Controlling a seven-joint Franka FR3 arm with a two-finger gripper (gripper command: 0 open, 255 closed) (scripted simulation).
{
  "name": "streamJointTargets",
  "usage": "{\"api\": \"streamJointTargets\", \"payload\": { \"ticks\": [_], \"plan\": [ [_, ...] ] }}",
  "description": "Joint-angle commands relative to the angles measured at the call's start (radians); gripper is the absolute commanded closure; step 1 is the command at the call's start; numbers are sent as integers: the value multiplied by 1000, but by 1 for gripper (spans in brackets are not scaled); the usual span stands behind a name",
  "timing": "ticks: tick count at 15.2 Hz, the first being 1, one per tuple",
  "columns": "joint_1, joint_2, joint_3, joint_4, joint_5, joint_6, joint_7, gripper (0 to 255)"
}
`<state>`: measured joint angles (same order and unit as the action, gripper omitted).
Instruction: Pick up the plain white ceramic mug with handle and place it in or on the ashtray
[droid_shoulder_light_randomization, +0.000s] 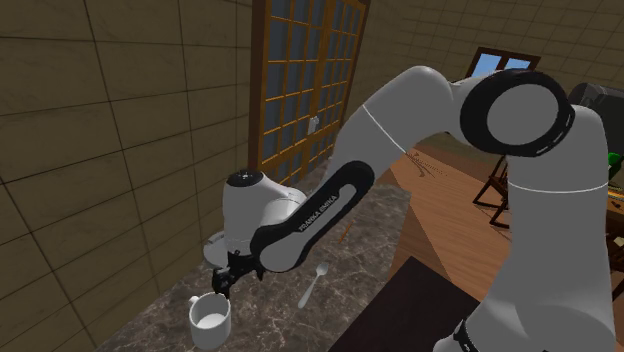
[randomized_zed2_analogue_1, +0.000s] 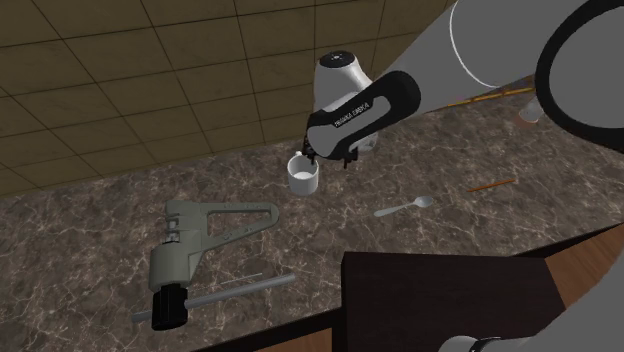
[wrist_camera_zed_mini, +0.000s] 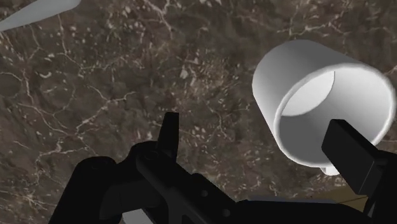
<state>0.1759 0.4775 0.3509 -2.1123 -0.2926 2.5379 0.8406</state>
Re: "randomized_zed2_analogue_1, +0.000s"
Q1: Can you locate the white mug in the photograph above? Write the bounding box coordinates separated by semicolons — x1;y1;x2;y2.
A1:
286;151;321;198

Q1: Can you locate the grey spoon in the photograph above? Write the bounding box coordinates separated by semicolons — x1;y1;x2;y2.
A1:
373;195;436;219

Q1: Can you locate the short orange pencil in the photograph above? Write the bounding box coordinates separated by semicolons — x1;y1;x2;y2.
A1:
466;178;517;193

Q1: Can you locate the long yellow stick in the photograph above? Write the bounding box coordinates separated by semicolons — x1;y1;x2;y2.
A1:
445;86;536;109

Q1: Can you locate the small white cup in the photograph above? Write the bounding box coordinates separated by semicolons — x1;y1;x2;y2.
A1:
518;94;545;124

